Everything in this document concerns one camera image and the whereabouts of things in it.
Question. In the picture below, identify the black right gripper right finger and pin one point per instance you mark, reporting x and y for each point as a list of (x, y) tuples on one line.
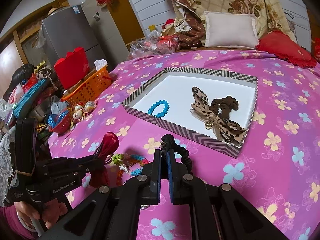
[(178, 188)]

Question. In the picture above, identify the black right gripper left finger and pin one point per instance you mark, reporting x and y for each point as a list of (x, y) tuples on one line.
[(152, 188)]

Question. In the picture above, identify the red satin hair bow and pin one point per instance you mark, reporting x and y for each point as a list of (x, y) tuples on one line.
[(108, 146)]

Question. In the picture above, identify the maroon sleeve forearm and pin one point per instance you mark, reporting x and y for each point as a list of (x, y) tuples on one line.
[(11, 227)]

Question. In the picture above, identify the person's left hand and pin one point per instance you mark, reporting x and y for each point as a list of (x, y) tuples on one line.
[(50, 215)]

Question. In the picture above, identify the red plastic bowl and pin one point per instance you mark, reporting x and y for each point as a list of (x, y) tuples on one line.
[(61, 123)]

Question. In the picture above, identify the pink floral bedsheet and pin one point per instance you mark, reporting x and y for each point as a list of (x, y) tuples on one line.
[(278, 167)]

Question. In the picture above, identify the leopard print hair bow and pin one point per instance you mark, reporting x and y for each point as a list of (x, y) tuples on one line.
[(225, 130)]

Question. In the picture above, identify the foil wrapped candy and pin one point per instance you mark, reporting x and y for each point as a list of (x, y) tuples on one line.
[(90, 106), (78, 113)]

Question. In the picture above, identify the striped chevron gift box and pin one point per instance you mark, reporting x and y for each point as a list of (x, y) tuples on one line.
[(165, 100)]

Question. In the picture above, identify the dark brown scrunchie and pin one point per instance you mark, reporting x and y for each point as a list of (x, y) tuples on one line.
[(223, 106)]

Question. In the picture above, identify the blue padded pouch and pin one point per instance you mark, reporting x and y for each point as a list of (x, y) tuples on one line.
[(24, 106)]

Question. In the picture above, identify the orange plastic basket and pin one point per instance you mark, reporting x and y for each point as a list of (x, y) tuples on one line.
[(89, 88)]

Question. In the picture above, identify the red gift bag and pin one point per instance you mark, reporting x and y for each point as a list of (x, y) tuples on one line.
[(72, 68)]

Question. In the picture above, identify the clear plastic bag of items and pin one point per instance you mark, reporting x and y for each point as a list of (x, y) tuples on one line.
[(154, 44)]

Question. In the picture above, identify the grey refrigerator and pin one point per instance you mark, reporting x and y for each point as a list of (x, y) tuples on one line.
[(67, 29)]

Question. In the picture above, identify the white square pillow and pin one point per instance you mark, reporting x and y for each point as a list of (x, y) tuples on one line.
[(230, 30)]

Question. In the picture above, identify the red cushion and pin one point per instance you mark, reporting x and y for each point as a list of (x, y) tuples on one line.
[(284, 48)]

